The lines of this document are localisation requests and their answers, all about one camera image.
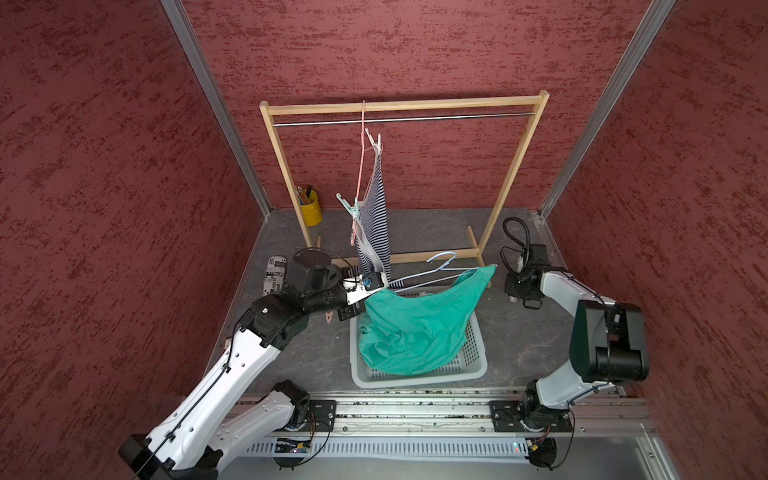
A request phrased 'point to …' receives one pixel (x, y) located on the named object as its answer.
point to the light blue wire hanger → (441, 268)
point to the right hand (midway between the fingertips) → (512, 292)
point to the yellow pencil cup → (311, 212)
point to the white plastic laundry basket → (472, 361)
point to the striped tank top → (373, 233)
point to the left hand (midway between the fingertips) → (371, 290)
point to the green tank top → (413, 335)
